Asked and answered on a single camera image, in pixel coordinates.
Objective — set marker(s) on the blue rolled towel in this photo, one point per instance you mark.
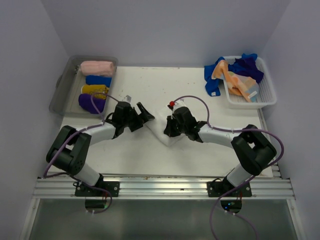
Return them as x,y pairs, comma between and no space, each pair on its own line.
98,80

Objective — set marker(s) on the grey plastic bin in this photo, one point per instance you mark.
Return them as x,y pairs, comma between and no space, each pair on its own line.
65,100

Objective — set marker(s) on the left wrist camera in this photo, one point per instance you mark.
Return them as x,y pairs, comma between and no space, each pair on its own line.
128,98

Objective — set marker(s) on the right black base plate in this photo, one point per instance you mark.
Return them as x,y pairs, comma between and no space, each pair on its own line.
220,188

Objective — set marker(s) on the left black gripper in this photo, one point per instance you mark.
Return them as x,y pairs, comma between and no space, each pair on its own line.
138,123

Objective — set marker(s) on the blue cloth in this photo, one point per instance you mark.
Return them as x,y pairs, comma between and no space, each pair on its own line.
213,74

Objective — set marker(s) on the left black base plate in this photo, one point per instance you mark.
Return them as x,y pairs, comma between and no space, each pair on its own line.
101,189

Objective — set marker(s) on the yellow rolled towel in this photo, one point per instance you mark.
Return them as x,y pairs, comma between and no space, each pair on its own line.
98,89

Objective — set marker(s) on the aluminium rail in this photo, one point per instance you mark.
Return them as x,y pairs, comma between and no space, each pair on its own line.
143,187

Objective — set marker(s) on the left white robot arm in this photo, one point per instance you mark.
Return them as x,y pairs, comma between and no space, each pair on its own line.
70,148

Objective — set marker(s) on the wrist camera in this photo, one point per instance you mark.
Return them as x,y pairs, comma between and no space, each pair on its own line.
174,105
128,98

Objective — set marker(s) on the white towel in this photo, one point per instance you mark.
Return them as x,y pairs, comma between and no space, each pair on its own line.
158,125

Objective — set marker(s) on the dark purple cloth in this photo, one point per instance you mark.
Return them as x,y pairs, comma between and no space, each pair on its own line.
246,66

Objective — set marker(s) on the pink rolled towel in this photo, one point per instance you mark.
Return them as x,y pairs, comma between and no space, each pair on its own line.
97,68

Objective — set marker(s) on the purple rolled towel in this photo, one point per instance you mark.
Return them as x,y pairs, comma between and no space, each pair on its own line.
84,101

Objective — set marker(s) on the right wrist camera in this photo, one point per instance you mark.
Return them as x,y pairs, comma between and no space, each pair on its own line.
174,105

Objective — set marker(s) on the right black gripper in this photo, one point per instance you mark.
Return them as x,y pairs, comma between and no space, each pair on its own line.
169,131

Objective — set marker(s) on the white plastic basket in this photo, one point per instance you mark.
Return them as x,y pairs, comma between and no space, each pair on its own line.
265,97

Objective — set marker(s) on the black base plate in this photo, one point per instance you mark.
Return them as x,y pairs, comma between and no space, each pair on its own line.
101,189
220,188

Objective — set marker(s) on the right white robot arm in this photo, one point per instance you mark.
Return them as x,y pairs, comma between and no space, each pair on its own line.
253,150

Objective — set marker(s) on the orange patterned cloth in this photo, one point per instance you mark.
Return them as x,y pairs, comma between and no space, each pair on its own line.
243,86

